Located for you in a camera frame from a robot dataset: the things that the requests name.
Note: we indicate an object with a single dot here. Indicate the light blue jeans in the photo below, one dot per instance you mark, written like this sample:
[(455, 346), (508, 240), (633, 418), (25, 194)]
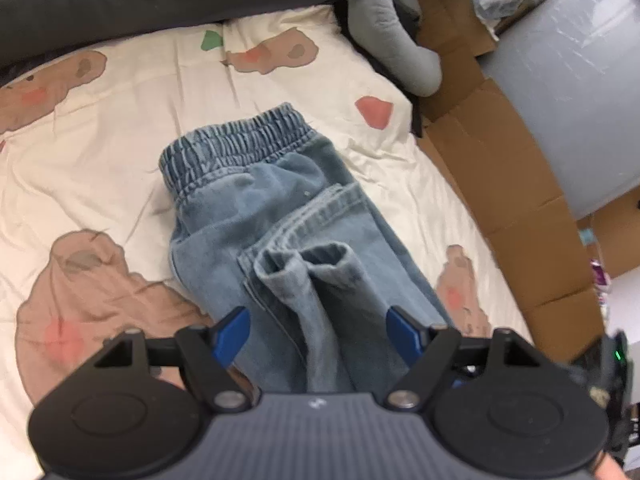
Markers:
[(280, 200)]

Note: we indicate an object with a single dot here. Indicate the purple tissue pack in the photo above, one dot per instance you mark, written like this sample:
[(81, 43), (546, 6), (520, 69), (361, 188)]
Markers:
[(600, 280)]

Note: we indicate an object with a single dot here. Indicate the person's right hand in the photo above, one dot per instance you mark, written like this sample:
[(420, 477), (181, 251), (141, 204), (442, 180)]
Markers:
[(610, 470)]

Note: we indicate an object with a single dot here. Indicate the brown cardboard sheet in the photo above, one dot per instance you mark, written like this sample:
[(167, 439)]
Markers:
[(520, 200)]

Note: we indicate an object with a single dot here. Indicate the cream bear-print blanket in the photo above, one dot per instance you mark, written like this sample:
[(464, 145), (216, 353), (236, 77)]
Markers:
[(100, 170)]

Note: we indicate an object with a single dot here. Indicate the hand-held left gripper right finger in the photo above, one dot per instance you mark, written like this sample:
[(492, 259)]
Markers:
[(405, 332)]

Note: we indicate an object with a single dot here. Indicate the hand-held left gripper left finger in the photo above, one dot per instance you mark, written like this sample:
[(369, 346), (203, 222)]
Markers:
[(230, 335)]

